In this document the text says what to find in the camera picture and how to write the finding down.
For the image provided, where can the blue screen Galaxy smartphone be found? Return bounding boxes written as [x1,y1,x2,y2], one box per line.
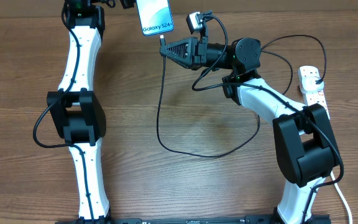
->
[136,0,174,36]

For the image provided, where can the black USB charging cable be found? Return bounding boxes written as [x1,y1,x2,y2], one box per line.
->
[156,34,328,159]

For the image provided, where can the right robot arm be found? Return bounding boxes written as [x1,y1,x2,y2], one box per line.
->
[160,37,343,223]

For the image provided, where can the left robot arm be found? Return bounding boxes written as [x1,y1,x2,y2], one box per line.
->
[47,0,116,223]

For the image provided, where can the white charger plug adapter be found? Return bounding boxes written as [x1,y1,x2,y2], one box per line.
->
[300,77,324,94]

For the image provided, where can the white power strip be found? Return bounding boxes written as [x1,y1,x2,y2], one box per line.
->
[298,65,330,118]

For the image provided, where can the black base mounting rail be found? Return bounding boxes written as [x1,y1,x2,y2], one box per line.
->
[54,214,332,224]

